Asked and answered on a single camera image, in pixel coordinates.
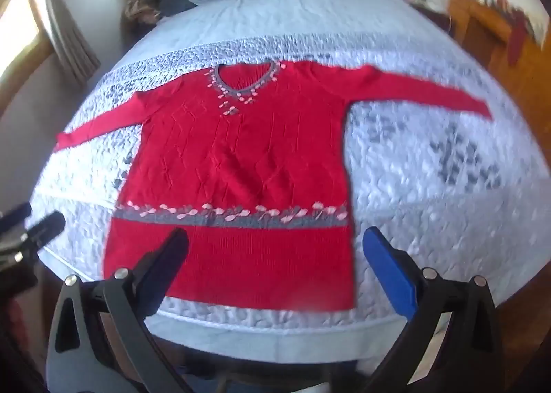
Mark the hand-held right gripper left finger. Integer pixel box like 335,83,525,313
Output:
46,227,194,393

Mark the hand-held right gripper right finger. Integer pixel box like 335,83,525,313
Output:
362,226,506,393

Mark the wooden dresser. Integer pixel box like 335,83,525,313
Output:
448,0,551,153

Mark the beige curtain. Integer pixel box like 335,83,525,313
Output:
43,0,102,84

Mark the light blue quilted bedspread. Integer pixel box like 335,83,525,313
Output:
28,0,549,372

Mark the wooden framed window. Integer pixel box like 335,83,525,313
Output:
0,0,54,118

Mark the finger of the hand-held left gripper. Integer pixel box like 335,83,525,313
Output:
0,203,33,228
0,211,66,274

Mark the red knit sweater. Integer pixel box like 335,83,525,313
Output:
54,58,493,310

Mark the red hanging cloth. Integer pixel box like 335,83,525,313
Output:
506,12,531,69

